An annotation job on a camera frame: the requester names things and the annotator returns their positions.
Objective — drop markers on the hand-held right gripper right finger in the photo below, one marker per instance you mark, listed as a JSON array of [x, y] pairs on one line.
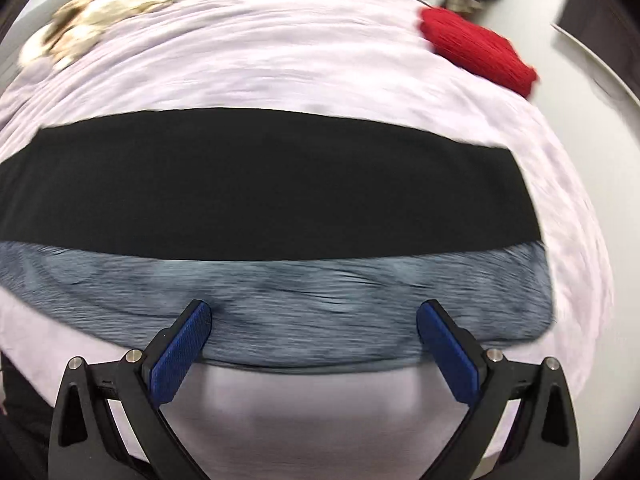
[[447, 347]]

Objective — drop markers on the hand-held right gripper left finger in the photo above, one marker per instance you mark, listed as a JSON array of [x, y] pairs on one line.
[[182, 347]]

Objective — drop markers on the black fleece-lined pants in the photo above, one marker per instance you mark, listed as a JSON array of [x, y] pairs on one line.
[[250, 185]]

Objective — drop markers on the person's dark clothing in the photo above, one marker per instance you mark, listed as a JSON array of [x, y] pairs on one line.
[[22, 425]]

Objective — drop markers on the red knitted cushion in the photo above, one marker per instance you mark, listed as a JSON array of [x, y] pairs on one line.
[[480, 52]]

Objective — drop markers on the lavender fuzzy blanket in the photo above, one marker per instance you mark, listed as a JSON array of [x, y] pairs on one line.
[[300, 60]]

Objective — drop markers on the dark flat panel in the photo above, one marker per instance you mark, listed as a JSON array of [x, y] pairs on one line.
[[580, 7]]

